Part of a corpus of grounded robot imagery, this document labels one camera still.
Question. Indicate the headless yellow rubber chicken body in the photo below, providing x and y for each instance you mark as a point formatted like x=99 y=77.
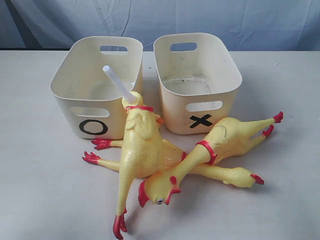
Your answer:
x=141 y=155

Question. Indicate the yellow rubber chicken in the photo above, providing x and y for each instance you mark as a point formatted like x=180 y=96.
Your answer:
x=228 y=137

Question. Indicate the chicken head neck white tube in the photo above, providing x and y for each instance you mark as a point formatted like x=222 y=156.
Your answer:
x=130 y=99

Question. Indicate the yellow rubber chicken underneath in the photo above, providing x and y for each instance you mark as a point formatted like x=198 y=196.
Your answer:
x=173 y=155

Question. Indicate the cream bin marked X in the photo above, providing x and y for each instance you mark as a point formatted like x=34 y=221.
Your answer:
x=197 y=80

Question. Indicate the cream bin marked O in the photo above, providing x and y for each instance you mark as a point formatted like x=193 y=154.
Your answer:
x=90 y=102

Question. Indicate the blue backdrop cloth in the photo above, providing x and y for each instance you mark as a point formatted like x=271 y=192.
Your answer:
x=243 y=25

